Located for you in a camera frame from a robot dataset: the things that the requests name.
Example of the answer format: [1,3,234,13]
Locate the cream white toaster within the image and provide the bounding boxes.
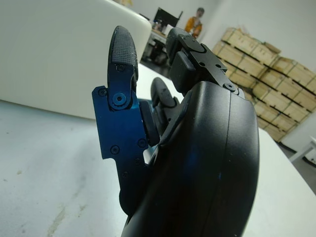
[0,0,153,121]

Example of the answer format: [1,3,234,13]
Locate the white desk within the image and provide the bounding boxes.
[142,23,173,66]

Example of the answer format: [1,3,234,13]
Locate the black monitor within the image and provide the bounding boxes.
[154,7,183,28]

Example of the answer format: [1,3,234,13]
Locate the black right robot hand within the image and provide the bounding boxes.
[91,25,260,237]

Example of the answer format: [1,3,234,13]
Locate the black office chair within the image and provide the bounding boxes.
[145,37,168,62]

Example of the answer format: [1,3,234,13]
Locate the wooden crate stack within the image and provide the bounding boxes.
[212,27,316,143]

